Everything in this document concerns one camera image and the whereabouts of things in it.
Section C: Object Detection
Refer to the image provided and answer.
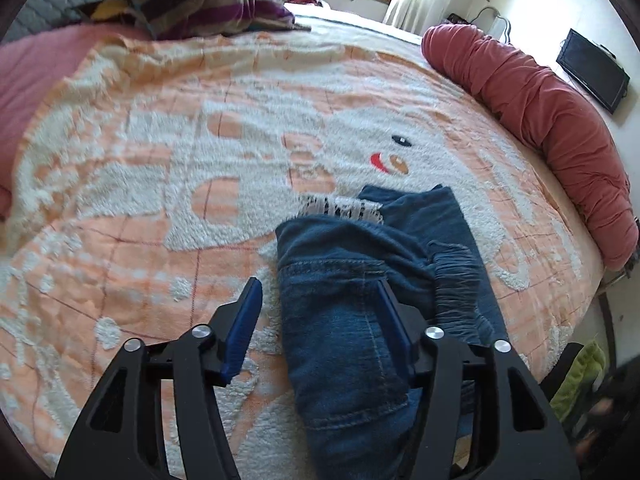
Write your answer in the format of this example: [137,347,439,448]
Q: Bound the purple striped pillow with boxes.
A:
[75,0,311,41]

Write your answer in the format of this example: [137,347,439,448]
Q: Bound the person's green clothing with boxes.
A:
[550,342,608,421]

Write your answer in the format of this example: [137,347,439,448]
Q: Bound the black flat screen monitor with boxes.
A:
[556,29,631,115]

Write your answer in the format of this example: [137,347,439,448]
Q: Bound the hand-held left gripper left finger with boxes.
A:
[54,277,264,480]

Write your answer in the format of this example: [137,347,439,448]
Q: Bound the blue denim jeans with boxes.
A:
[275,184,511,480]

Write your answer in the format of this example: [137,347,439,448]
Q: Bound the orange white printed blanket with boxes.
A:
[0,15,606,480]

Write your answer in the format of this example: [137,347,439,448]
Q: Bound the red rolled quilt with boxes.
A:
[421,24,640,271]

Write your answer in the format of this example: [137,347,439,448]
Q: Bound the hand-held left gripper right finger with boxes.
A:
[377,280,581,480]

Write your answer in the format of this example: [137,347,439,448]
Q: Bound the dark metal bed frame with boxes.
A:
[597,260,640,351]

